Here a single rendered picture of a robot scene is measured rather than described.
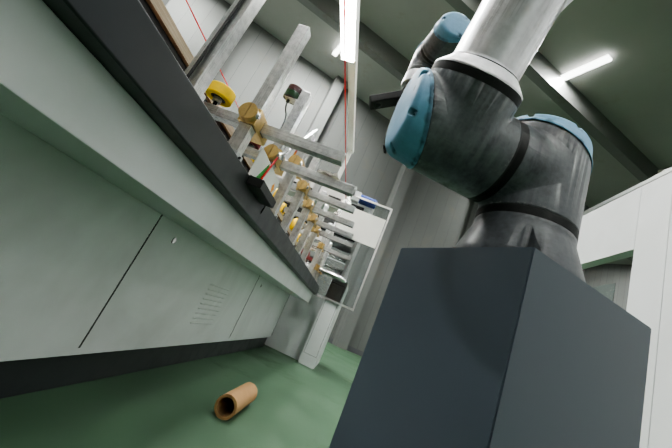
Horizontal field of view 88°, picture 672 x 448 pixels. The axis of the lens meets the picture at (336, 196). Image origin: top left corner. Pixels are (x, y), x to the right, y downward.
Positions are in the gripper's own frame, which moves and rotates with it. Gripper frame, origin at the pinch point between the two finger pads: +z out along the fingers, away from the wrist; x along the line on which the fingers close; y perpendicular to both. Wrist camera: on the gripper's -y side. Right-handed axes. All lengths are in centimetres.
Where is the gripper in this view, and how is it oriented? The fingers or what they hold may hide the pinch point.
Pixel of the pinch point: (384, 142)
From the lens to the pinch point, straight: 101.1
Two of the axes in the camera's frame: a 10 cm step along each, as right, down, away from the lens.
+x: 0.4, 3.6, 9.3
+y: 9.2, 3.5, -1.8
